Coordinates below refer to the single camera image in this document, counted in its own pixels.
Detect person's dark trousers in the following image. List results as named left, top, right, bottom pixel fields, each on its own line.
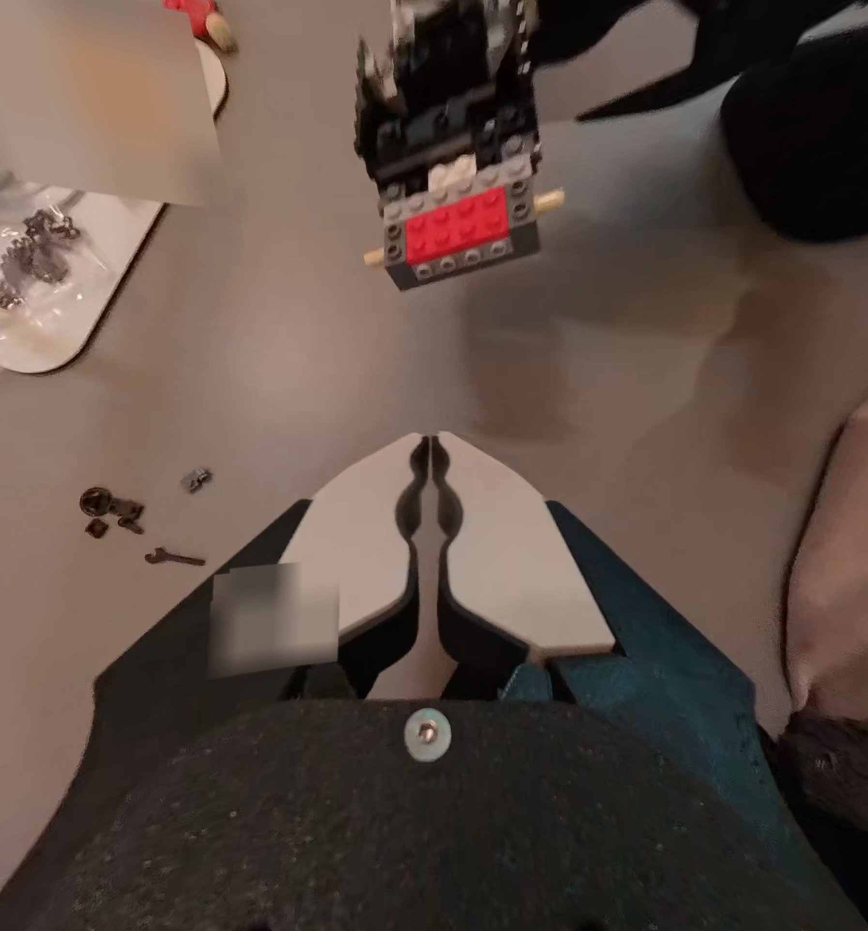
left=798, top=815, right=868, bottom=931

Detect black round connector piece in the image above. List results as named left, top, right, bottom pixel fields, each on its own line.
left=79, top=486, right=146, bottom=535

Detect toy brick car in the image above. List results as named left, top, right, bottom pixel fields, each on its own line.
left=353, top=0, right=567, bottom=293

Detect person's pale sweatshirt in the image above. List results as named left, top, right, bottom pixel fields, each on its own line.
left=782, top=377, right=868, bottom=717

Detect white rounded tray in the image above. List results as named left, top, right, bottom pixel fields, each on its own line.
left=0, top=36, right=229, bottom=377

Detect clear bag of black parts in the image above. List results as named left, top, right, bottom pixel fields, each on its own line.
left=0, top=185, right=118, bottom=383

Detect black quilted pad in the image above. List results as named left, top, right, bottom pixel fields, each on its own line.
left=720, top=40, right=868, bottom=243

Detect red toy brick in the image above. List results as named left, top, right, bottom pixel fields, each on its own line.
left=163, top=0, right=215, bottom=36

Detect person's dark fleece jacket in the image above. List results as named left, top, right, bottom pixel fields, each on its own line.
left=774, top=711, right=868, bottom=845

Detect grey desk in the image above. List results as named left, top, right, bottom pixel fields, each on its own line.
left=0, top=0, right=868, bottom=925

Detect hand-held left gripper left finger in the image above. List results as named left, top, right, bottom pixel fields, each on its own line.
left=280, top=433, right=433, bottom=701

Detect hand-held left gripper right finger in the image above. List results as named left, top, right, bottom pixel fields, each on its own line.
left=431, top=431, right=618, bottom=701

